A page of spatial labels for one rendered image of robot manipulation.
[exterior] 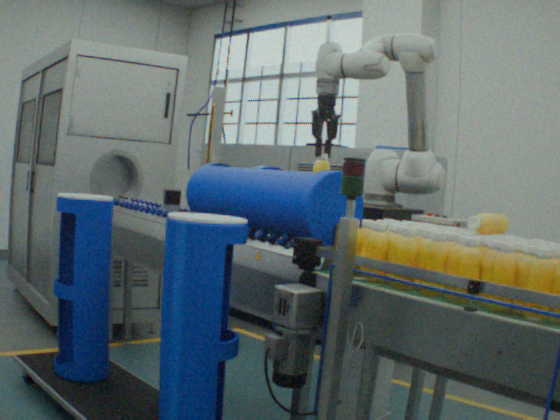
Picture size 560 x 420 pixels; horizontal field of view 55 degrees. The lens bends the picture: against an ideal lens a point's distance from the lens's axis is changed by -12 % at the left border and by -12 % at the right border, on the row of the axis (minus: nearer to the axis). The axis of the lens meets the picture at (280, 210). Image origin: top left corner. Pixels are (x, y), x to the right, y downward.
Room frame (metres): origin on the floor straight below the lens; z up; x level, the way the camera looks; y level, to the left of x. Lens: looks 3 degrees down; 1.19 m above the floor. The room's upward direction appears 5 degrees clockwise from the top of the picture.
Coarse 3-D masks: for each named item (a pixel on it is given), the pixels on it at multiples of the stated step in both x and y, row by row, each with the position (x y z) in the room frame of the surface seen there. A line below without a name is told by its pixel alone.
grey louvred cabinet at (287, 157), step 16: (224, 144) 5.10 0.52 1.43; (240, 144) 4.96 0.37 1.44; (256, 144) 4.83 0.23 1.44; (224, 160) 5.06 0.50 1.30; (240, 160) 4.92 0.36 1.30; (256, 160) 4.79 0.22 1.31; (272, 160) 4.66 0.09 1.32; (288, 160) 4.54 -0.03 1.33; (304, 160) 4.43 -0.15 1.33; (336, 160) 4.22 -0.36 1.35; (400, 192) 3.82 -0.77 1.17; (432, 208) 4.03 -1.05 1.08; (256, 320) 4.74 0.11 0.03
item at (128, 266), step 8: (128, 264) 3.75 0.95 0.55; (128, 272) 3.75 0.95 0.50; (128, 280) 3.75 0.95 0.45; (128, 288) 3.75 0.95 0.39; (128, 296) 3.75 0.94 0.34; (128, 304) 3.76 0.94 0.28; (128, 312) 3.76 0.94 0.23; (128, 320) 3.76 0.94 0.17; (128, 328) 3.76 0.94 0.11; (128, 336) 3.76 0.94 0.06
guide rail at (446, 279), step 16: (320, 256) 1.91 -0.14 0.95; (336, 256) 1.85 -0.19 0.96; (400, 272) 1.64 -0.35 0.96; (416, 272) 1.59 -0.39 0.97; (432, 272) 1.55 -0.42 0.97; (464, 288) 1.46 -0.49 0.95; (480, 288) 1.42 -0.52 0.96; (496, 288) 1.38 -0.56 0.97; (512, 288) 1.34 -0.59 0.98; (544, 304) 1.26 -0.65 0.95
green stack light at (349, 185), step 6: (342, 180) 1.59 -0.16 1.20; (348, 180) 1.58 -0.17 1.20; (354, 180) 1.57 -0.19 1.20; (360, 180) 1.58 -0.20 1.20; (342, 186) 1.59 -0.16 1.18; (348, 186) 1.58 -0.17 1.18; (354, 186) 1.57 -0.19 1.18; (360, 186) 1.58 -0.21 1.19; (342, 192) 1.59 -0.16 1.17; (348, 192) 1.58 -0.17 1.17; (354, 192) 1.57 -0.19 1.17; (360, 192) 1.58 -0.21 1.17
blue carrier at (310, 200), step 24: (216, 168) 2.68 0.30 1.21; (240, 168) 2.55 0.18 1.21; (264, 168) 2.46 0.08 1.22; (192, 192) 2.72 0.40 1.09; (216, 192) 2.56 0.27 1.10; (240, 192) 2.41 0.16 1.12; (264, 192) 2.30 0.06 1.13; (288, 192) 2.18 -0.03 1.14; (312, 192) 2.09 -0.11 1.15; (336, 192) 2.16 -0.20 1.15; (240, 216) 2.43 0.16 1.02; (264, 216) 2.29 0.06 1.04; (288, 216) 2.17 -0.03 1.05; (312, 216) 2.10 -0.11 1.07; (336, 216) 2.17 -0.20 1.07; (360, 216) 2.24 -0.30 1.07
